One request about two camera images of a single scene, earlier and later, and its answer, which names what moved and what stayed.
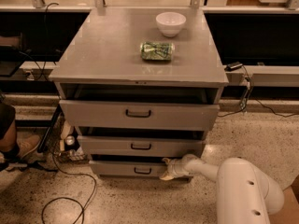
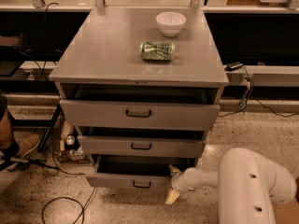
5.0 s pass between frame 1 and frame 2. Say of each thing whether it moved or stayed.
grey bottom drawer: moved
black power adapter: stayed
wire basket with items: stayed
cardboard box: stayed
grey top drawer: stayed
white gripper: moved
